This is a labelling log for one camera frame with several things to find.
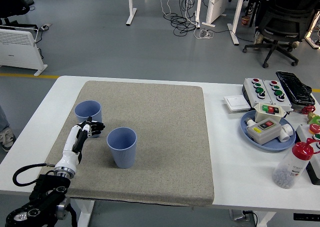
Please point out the person's shoe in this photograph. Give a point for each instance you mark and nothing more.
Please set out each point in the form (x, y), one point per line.
(7, 139)

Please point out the white plug fitting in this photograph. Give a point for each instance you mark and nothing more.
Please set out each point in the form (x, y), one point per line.
(249, 122)

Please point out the blue ribbed plastic cup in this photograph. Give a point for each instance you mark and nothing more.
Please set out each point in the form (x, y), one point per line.
(87, 109)
(123, 149)

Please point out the black plastic-wrapped tray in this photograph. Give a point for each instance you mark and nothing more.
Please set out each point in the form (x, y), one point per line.
(295, 87)

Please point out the black table control panel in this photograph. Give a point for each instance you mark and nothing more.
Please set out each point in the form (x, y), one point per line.
(306, 216)

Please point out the clear bottle red cap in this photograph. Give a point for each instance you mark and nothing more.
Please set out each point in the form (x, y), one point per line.
(290, 167)

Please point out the grey power strip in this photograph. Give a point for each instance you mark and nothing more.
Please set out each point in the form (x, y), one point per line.
(45, 26)

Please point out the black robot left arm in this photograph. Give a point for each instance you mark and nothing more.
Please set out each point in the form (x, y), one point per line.
(47, 199)

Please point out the grey-brown foam mat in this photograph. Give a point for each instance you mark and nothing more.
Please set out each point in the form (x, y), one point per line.
(155, 127)

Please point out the white wall switch panel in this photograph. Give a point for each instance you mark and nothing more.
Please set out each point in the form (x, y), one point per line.
(236, 103)

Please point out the white four-button control box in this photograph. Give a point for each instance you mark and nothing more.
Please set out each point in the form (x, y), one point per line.
(250, 88)
(268, 90)

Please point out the white pipe fitting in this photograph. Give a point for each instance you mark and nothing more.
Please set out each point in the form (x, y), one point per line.
(286, 133)

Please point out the white panel heater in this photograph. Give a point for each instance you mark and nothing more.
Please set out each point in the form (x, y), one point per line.
(217, 4)
(17, 49)

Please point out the white desk leg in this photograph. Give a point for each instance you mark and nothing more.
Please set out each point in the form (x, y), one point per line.
(236, 19)
(131, 7)
(198, 4)

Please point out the red instant noodle cup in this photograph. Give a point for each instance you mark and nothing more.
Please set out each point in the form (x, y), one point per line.
(245, 21)

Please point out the grey red-button switch box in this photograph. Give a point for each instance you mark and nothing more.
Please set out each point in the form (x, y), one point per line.
(263, 134)

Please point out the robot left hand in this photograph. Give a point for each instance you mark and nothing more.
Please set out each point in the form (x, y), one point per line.
(71, 147)

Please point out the blue round plate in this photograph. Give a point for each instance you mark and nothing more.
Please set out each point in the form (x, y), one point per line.
(275, 145)

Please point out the white table leg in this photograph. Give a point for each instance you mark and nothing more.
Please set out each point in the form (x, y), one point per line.
(266, 219)
(86, 212)

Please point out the white green-red switch box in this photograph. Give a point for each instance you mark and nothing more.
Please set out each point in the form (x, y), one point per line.
(262, 115)

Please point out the person's leg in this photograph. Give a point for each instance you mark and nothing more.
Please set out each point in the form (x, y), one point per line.
(2, 119)

